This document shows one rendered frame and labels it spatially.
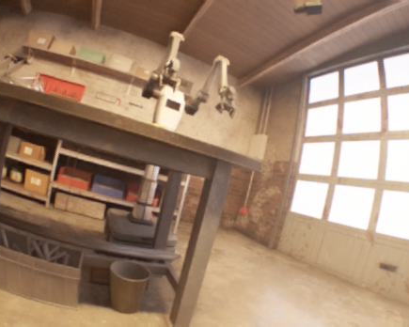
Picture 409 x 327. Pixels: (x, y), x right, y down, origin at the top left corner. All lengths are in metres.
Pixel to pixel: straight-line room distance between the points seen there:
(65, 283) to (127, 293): 0.29
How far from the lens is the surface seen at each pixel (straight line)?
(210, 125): 3.64
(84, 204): 2.56
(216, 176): 0.87
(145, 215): 1.83
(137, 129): 0.72
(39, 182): 2.67
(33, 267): 1.05
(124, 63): 3.27
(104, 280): 1.34
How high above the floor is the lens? 0.74
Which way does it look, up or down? 5 degrees up
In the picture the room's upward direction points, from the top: 14 degrees clockwise
